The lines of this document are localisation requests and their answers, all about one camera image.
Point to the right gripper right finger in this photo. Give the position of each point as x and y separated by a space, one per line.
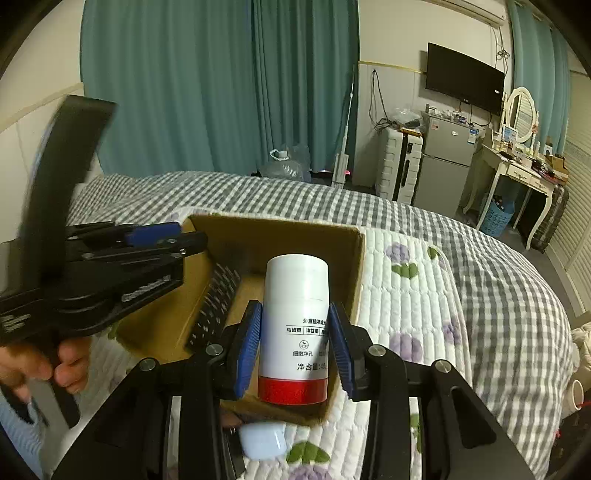
460 438

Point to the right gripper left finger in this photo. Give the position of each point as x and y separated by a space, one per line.
127 438

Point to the black remote control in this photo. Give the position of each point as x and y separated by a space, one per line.
214 304

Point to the white bottle red cap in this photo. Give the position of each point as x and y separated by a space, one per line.
294 347

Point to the person's left hand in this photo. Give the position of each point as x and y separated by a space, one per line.
23 361

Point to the grey checkered bed sheet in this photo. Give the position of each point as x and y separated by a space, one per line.
518 332

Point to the light blue earbuds case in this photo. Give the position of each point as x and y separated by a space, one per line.
262 440

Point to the white paper cup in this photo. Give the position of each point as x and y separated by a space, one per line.
573 398

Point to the open cardboard box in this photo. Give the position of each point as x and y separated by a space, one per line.
170 327

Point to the phone on left gripper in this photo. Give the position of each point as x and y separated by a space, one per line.
63 161

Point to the cream puffer jacket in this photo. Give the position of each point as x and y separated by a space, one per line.
582 339

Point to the white floral quilt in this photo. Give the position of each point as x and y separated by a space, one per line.
408 302

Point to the white louvred wardrobe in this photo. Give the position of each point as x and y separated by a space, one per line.
569 248

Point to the blue waste basket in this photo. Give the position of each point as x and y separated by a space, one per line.
498 216

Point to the large green curtain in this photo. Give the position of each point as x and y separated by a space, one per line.
217 85

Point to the clear water jug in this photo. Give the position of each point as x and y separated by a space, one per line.
282 166

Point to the dark striped suitcase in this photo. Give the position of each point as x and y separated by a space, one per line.
549 225

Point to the grey mini fridge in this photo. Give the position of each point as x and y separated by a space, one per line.
448 151

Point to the white dressing table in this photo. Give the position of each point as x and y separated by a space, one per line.
493 173

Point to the white suitcase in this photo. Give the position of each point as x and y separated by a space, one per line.
400 155

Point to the white mop pole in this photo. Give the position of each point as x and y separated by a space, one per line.
342 158

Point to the white oval vanity mirror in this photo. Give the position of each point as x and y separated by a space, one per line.
520 113

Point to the right green curtain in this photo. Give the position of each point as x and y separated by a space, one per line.
541 65

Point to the black wall television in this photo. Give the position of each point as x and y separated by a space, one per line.
465 78

